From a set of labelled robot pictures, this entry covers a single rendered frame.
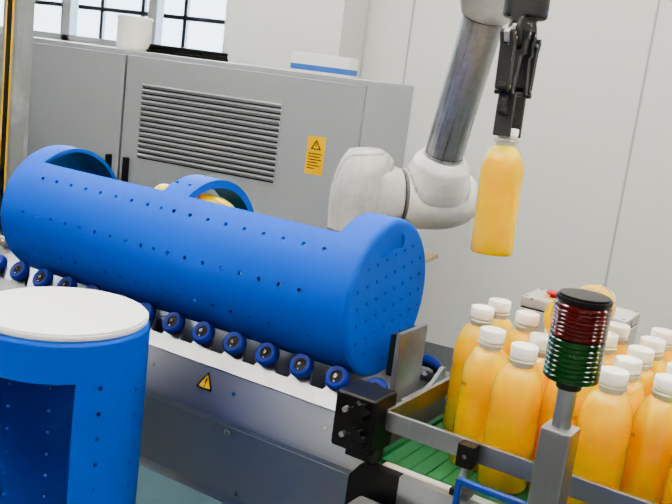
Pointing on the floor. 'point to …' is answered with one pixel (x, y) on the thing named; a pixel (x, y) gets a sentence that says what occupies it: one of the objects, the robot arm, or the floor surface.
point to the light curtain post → (15, 86)
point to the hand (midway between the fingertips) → (509, 116)
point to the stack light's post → (553, 465)
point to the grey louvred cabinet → (212, 121)
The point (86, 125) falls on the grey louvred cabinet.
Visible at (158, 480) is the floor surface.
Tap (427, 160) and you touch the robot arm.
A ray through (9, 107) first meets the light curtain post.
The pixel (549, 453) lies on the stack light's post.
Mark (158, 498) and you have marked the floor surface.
